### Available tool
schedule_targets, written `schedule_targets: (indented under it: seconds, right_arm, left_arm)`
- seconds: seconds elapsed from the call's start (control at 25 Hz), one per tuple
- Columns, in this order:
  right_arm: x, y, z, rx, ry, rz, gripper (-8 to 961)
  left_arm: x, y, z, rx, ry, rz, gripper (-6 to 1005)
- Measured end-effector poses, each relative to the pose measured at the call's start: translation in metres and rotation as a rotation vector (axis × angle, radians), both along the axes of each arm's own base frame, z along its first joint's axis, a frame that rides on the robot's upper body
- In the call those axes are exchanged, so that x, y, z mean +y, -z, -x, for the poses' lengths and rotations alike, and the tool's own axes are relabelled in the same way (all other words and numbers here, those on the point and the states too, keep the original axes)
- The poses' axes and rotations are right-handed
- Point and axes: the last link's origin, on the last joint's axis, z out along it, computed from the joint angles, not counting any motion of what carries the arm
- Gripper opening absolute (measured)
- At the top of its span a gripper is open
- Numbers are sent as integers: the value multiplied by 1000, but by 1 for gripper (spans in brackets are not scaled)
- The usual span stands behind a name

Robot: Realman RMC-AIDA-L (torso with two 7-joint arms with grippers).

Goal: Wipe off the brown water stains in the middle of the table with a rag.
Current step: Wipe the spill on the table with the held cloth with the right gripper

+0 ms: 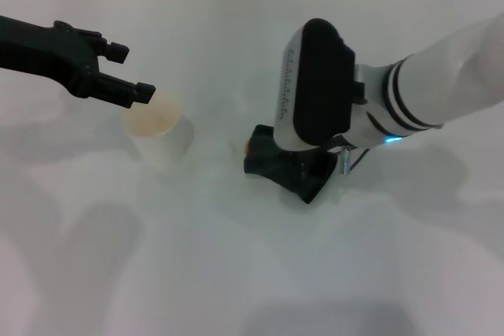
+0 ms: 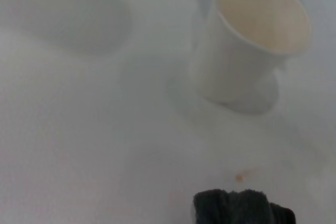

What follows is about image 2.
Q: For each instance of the white paper cup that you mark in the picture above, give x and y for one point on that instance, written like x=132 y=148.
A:
x=236 y=58

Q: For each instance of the dark blue rag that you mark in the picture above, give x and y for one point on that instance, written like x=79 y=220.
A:
x=236 y=208

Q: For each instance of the small brown droplet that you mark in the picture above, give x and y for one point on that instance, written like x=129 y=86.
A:
x=239 y=177

